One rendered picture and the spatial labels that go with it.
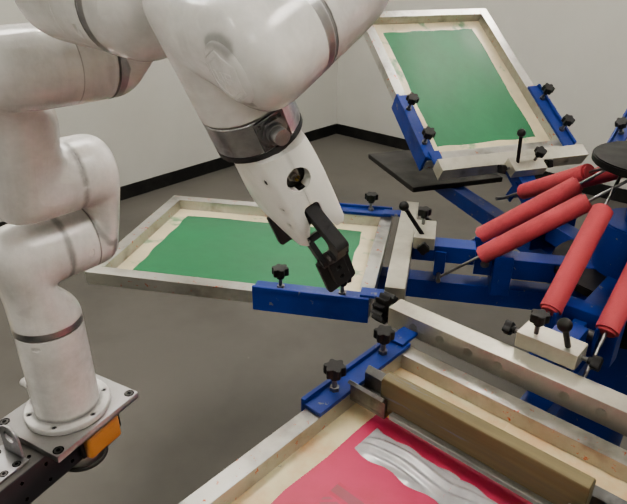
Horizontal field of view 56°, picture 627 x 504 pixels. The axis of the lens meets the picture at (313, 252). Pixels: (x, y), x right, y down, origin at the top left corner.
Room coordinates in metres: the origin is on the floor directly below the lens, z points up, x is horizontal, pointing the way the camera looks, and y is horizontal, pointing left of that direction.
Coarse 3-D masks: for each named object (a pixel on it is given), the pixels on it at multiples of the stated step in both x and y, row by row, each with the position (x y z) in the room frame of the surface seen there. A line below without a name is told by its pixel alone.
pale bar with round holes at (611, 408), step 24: (408, 312) 1.12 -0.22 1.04; (432, 312) 1.12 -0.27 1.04; (432, 336) 1.06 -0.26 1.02; (456, 336) 1.03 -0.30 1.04; (480, 336) 1.03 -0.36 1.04; (480, 360) 0.98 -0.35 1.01; (504, 360) 0.95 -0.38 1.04; (528, 360) 0.94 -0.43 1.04; (528, 384) 0.91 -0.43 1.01; (552, 384) 0.88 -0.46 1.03; (576, 384) 0.87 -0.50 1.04; (600, 384) 0.87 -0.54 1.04; (576, 408) 0.85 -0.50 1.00; (600, 408) 0.84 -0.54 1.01; (624, 408) 0.81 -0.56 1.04; (624, 432) 0.79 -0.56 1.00
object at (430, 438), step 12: (396, 420) 0.83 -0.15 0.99; (420, 432) 0.79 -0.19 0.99; (432, 444) 0.77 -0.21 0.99; (444, 444) 0.77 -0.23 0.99; (456, 456) 0.74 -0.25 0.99; (468, 456) 0.74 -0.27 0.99; (480, 468) 0.71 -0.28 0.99; (504, 480) 0.69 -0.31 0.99; (516, 492) 0.67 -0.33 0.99; (528, 492) 0.66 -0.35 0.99
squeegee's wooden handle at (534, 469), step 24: (384, 384) 0.86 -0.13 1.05; (408, 384) 0.85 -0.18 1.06; (408, 408) 0.83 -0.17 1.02; (432, 408) 0.79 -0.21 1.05; (456, 408) 0.78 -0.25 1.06; (432, 432) 0.79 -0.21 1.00; (456, 432) 0.76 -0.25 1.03; (480, 432) 0.73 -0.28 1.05; (504, 432) 0.73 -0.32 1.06; (480, 456) 0.73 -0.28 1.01; (504, 456) 0.70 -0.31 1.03; (528, 456) 0.68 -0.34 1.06; (552, 456) 0.68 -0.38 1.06; (528, 480) 0.67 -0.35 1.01; (552, 480) 0.65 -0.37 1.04; (576, 480) 0.63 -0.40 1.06
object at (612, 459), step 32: (416, 352) 1.04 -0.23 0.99; (448, 384) 0.95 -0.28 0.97; (480, 384) 0.93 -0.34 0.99; (512, 416) 0.86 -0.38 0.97; (544, 416) 0.84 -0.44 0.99; (256, 448) 0.76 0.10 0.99; (288, 448) 0.77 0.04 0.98; (576, 448) 0.78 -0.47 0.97; (608, 448) 0.76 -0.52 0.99; (224, 480) 0.69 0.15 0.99; (256, 480) 0.72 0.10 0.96
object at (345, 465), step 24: (360, 432) 0.84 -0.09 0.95; (384, 432) 0.84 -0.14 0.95; (408, 432) 0.84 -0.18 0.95; (336, 456) 0.78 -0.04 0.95; (360, 456) 0.78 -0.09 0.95; (432, 456) 0.78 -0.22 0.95; (312, 480) 0.72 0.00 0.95; (336, 480) 0.72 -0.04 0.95; (360, 480) 0.72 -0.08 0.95; (384, 480) 0.72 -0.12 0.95
